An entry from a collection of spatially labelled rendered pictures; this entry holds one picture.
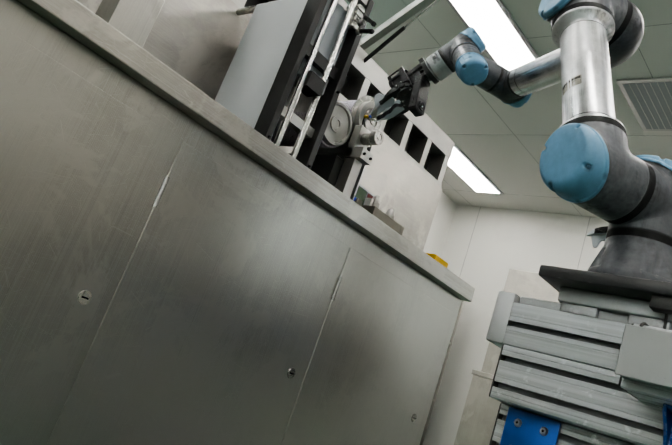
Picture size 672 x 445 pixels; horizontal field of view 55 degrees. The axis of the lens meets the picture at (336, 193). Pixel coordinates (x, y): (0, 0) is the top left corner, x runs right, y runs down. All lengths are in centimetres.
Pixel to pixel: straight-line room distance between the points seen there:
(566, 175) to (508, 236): 578
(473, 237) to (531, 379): 593
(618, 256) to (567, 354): 18
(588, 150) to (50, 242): 82
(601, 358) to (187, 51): 131
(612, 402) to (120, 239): 78
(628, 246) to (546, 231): 558
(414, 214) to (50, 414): 183
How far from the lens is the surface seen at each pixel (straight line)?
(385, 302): 157
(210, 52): 192
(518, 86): 170
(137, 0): 150
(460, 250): 703
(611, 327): 110
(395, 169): 252
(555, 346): 112
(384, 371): 162
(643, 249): 114
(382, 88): 246
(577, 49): 129
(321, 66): 158
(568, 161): 109
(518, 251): 674
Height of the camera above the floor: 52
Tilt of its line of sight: 16 degrees up
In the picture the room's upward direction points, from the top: 20 degrees clockwise
